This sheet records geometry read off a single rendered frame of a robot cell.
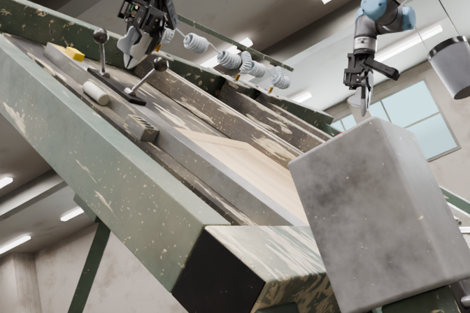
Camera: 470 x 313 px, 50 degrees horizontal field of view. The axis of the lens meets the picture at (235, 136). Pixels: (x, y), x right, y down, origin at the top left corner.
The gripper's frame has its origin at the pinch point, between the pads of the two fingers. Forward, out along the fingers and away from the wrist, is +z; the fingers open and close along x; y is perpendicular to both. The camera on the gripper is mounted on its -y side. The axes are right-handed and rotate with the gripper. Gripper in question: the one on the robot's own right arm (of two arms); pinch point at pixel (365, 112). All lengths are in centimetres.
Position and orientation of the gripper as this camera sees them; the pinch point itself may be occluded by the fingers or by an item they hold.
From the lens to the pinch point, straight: 167.4
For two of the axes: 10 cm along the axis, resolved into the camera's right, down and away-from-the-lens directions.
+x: -4.6, -2.2, -8.6
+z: -1.3, 9.7, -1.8
